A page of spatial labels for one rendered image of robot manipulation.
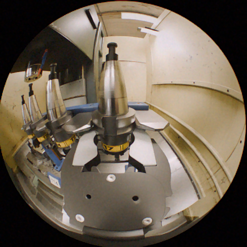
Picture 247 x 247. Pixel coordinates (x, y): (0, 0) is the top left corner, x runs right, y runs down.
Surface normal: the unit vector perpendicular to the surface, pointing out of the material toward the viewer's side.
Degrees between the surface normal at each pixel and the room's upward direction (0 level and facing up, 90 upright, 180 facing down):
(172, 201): 24
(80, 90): 90
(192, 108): 90
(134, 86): 90
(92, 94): 90
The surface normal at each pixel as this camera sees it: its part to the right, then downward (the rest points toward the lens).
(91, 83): 0.05, 0.46
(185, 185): -0.41, -0.80
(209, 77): -1.00, 0.04
